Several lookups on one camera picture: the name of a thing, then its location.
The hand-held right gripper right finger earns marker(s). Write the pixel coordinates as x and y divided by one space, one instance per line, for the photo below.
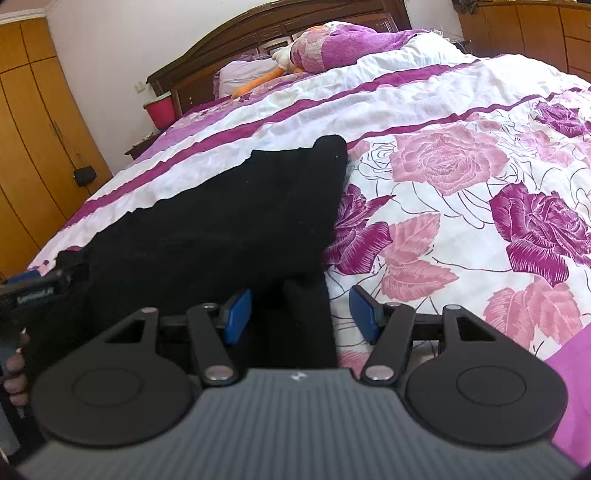
362 314

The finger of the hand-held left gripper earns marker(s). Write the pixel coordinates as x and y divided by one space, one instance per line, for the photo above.
71 272

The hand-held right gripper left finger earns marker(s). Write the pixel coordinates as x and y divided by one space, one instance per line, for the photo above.
238 314

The black garment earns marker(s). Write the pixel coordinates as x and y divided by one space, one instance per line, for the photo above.
207 230

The person's left hand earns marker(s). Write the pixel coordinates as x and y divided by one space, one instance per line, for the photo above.
17 374

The small black bag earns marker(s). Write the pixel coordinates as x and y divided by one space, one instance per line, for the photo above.
86 176

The light wooden wardrobe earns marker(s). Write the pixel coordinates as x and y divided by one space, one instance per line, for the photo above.
32 138

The dark wooden nightstand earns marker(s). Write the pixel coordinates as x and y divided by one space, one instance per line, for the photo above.
141 148

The red bucket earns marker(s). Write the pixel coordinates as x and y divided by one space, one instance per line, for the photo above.
159 113

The floral purple white bedspread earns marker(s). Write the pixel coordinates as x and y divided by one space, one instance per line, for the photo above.
438 115

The light purple pillow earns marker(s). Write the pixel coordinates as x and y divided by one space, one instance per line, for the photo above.
240 74

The white orange plush toy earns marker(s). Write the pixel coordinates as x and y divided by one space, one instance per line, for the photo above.
282 57

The purple floral pillow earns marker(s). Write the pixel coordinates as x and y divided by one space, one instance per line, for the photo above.
351 44

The dark wooden headboard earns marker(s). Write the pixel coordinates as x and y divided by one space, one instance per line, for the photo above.
221 41

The wooden dresser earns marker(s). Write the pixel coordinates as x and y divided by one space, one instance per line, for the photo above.
521 32

